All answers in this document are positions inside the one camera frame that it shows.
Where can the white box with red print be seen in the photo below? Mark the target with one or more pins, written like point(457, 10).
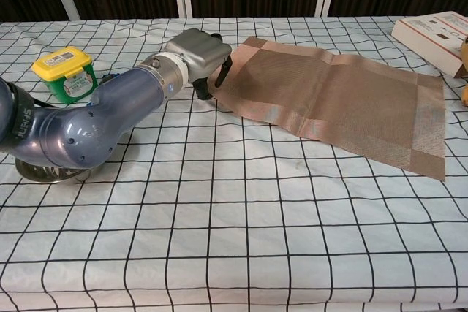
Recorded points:
point(428, 38)

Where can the blue snack packet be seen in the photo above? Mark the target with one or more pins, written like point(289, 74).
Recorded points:
point(109, 77)

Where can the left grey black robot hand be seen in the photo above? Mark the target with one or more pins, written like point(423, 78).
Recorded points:
point(201, 56)

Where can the green tub with yellow lid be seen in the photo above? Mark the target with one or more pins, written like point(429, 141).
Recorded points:
point(62, 74)

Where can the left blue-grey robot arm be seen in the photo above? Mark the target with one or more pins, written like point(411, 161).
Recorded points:
point(109, 107)

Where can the stainless steel bowl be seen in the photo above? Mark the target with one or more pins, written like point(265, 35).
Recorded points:
point(40, 175)

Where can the brown woven placemat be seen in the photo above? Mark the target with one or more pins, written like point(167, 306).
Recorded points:
point(347, 100)

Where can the yellow plush toy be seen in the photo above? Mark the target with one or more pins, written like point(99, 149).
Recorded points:
point(465, 96)

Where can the white black grid tablecloth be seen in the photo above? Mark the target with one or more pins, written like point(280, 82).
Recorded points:
point(219, 253)

